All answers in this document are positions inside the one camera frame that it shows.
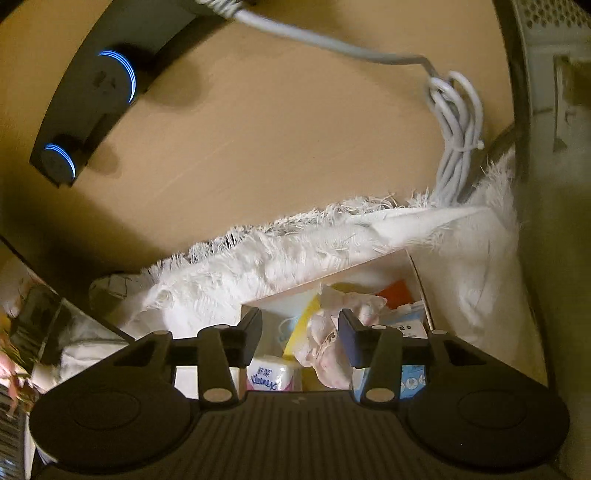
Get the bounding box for white plastic basket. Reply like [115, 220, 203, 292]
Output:
[508, 0, 591, 155]

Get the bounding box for dark wall device blue lights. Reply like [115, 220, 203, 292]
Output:
[28, 0, 200, 189]

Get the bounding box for black television screen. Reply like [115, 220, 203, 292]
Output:
[0, 234, 131, 370]

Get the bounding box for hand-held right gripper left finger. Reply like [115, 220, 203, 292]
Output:
[113, 307, 263, 403]

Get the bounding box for grey cable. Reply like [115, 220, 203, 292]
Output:
[196, 0, 439, 77]

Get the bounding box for white coiled cable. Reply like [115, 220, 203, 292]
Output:
[424, 69, 486, 206]

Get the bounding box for white plastic bag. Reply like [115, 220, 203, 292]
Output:
[292, 282, 389, 389]

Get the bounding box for cardboard storage box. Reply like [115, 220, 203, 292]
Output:
[174, 248, 438, 401]

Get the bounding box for orange packet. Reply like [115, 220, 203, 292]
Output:
[375, 278, 413, 311]

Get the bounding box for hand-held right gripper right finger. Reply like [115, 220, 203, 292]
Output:
[338, 308, 490, 403]

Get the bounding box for white fringed cloth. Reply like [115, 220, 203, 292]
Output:
[60, 150, 529, 372]

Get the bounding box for white pink tissue packet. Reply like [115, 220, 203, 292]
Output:
[246, 354, 304, 394]

